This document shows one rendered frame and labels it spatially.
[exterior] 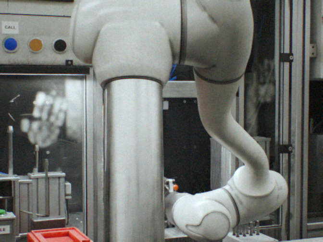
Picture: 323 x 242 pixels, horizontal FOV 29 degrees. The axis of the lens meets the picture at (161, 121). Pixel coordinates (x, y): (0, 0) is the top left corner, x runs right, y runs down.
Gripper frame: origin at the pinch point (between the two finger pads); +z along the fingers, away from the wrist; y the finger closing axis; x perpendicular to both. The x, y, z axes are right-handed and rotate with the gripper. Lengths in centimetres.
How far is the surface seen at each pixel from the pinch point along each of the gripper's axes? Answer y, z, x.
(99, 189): 5.0, -13.4, 19.7
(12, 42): 42, -15, 42
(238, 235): -6.9, -27.0, -13.6
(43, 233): -3.7, -18.8, 35.3
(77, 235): -3.6, -23.9, 28.3
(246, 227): -5.2, -25.6, -16.8
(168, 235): -9.3, -11.1, -0.9
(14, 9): 50, -14, 41
